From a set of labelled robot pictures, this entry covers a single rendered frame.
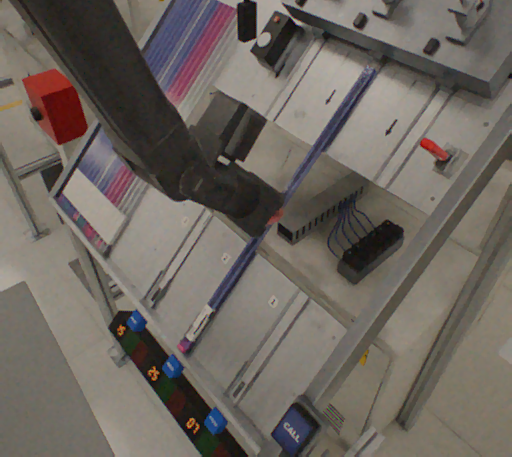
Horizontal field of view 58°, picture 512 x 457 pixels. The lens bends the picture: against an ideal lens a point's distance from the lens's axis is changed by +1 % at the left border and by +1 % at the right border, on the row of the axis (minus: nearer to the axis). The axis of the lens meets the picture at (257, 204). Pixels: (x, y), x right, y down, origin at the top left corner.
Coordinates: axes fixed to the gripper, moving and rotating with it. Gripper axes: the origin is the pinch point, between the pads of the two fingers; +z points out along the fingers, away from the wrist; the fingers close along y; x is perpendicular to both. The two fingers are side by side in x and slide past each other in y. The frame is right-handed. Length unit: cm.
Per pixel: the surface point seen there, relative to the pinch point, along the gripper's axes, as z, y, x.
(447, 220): -0.1, -20.8, -12.1
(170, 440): 53, 17, 76
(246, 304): 1.2, -4.4, 13.6
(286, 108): 0.8, 9.4, -14.3
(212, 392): -0.9, -8.9, 25.7
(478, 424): 100, -38, 24
